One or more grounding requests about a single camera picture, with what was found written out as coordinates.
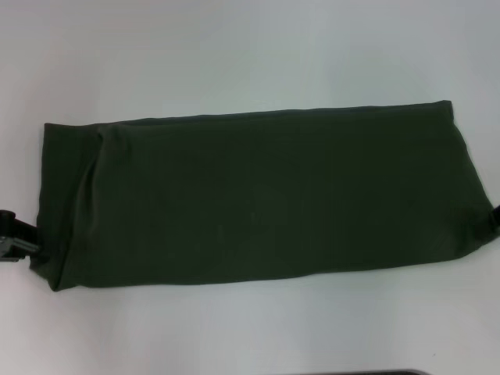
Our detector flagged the dark green FREE T-shirt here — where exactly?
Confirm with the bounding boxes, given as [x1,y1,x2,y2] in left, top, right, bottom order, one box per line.
[29,100,500,293]

